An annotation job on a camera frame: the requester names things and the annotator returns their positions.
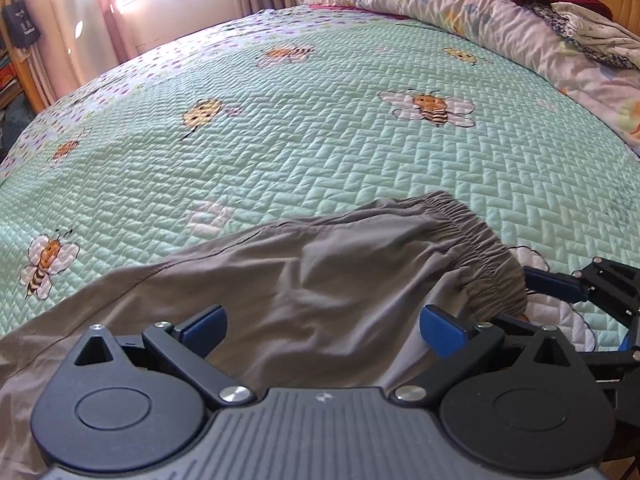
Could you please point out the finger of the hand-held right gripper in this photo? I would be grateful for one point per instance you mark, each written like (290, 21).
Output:
(555, 285)
(615, 365)

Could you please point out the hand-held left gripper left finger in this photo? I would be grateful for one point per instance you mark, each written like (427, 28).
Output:
(205, 327)

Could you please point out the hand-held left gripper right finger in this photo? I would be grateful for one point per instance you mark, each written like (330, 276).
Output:
(440, 332)

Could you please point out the grey pants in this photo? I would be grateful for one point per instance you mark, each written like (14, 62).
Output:
(300, 270)

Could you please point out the green quilted bee bedspread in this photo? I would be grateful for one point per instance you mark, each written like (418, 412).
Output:
(325, 150)

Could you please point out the white floral cloth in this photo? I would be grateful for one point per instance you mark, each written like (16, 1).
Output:
(600, 32)

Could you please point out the blue white knit cloth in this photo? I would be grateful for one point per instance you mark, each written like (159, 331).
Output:
(540, 10)

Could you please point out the blue cloth bundle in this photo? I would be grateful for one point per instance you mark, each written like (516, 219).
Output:
(12, 127)

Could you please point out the floral pillow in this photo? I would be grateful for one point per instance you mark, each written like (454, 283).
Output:
(475, 15)

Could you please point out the navy hanging bag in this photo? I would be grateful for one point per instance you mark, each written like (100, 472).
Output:
(20, 25)

